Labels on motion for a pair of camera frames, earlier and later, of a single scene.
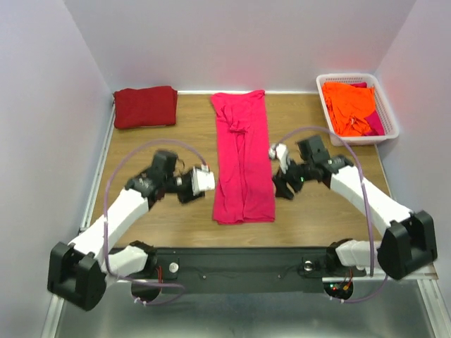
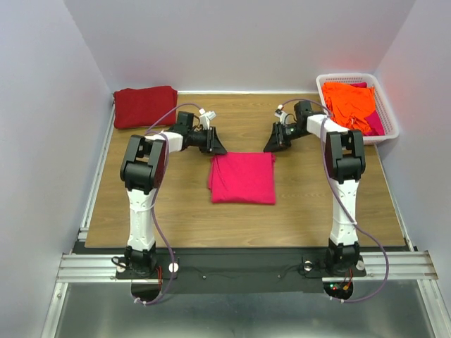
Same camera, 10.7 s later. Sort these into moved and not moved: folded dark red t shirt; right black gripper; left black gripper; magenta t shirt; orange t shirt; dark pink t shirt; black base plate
Moved: left black gripper; magenta t shirt; right black gripper
Not moved: orange t shirt; dark pink t shirt; folded dark red t shirt; black base plate
